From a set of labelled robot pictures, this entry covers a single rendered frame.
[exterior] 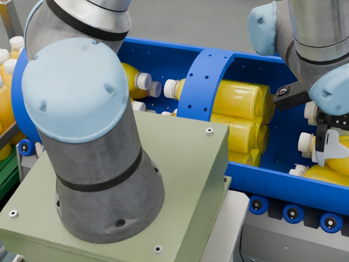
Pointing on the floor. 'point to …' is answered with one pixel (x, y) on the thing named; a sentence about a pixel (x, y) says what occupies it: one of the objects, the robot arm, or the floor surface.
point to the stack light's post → (10, 19)
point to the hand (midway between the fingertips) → (321, 152)
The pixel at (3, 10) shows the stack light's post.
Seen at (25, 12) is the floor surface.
